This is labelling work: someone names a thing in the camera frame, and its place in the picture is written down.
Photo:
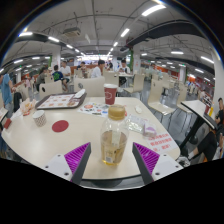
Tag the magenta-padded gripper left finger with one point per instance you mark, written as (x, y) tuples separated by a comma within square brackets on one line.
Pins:
[(77, 157)]

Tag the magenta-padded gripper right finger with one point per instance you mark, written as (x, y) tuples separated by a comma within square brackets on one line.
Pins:
[(146, 158)]

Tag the clear tea bottle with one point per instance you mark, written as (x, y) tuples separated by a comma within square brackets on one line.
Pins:
[(114, 140)]

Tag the white notice sticker, red print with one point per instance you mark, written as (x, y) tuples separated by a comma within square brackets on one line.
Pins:
[(162, 142)]

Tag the crumpled clear plastic wrapper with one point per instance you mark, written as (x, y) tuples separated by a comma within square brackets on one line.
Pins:
[(141, 126)]

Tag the flat round red coaster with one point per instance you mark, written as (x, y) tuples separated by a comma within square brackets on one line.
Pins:
[(60, 126)]

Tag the small white tissue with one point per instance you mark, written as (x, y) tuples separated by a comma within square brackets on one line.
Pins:
[(138, 109)]

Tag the colourful printed flyer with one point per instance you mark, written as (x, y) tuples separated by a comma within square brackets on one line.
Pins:
[(93, 109)]

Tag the brown food tray, paper liner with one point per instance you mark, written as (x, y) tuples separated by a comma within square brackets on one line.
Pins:
[(58, 101)]

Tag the group of beige canteen chairs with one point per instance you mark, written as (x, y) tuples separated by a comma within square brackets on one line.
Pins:
[(156, 96)]

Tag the person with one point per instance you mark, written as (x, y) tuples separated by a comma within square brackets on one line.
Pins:
[(66, 70), (124, 69), (97, 71), (6, 88), (208, 143), (57, 75), (41, 78)]

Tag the crumpled white napkin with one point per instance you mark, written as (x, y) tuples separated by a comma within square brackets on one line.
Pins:
[(79, 93)]

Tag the red paper cup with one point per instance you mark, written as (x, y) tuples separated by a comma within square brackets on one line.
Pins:
[(110, 95)]

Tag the clear plastic bag with food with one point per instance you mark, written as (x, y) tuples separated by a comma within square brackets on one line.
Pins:
[(27, 107)]

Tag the beige canteen chair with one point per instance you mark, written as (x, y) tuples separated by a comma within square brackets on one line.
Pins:
[(51, 89), (90, 86)]

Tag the neighbouring canteen table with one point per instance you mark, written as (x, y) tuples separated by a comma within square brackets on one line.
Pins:
[(198, 108)]

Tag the black backpack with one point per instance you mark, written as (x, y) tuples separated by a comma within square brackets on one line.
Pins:
[(17, 100)]

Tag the ceiling air conditioning unit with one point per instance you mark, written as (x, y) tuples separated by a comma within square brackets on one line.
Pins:
[(71, 31)]

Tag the group of ceiling strip lights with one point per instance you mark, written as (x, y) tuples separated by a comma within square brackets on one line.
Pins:
[(152, 10)]

